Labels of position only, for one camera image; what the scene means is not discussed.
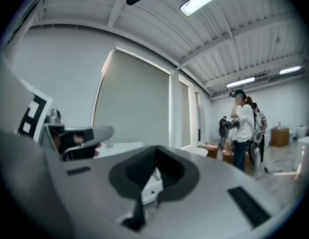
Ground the cardboard box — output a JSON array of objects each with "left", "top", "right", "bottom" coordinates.
[
  {"left": 205, "top": 143, "right": 220, "bottom": 159},
  {"left": 223, "top": 143, "right": 235, "bottom": 166},
  {"left": 270, "top": 127, "right": 291, "bottom": 148}
]

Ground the white freestanding bathtub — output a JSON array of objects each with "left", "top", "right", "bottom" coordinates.
[{"left": 180, "top": 145, "right": 209, "bottom": 158}]

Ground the white cabinet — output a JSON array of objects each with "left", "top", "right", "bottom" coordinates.
[{"left": 293, "top": 134, "right": 309, "bottom": 180}]

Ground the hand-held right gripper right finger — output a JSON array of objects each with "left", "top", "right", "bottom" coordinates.
[{"left": 142, "top": 145, "right": 287, "bottom": 239}]

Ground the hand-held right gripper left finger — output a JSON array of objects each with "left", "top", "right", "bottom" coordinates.
[{"left": 0, "top": 130, "right": 159, "bottom": 239}]

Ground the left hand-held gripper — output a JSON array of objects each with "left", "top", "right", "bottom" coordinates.
[{"left": 16, "top": 78, "right": 115, "bottom": 161}]

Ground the grey roller blind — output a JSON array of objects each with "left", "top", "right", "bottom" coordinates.
[
  {"left": 194, "top": 90, "right": 203, "bottom": 142},
  {"left": 178, "top": 75, "right": 191, "bottom": 149},
  {"left": 93, "top": 49, "right": 170, "bottom": 144}
]

